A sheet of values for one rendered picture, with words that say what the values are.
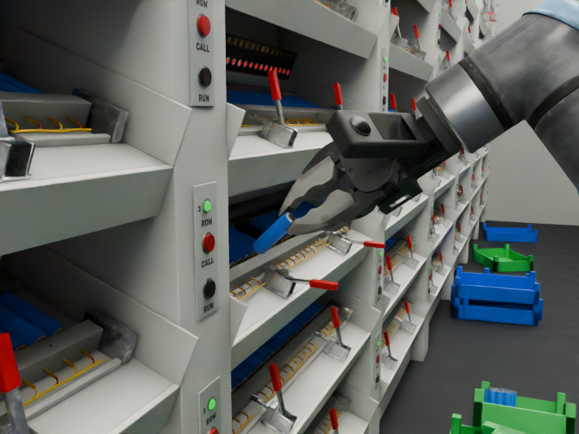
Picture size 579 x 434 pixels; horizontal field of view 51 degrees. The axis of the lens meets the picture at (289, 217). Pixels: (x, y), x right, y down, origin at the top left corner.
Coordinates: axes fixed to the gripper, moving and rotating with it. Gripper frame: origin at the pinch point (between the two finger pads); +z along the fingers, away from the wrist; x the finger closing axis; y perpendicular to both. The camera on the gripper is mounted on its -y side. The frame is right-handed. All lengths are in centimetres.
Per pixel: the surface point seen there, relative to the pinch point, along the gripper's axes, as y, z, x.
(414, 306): 125, 20, 13
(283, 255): 14.0, 8.2, 2.6
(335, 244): 31.9, 5.9, 7.1
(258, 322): -0.3, 8.7, -9.0
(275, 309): 4.3, 8.3, -7.1
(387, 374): 83, 24, -7
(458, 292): 172, 12, 20
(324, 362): 35.5, 18.2, -8.5
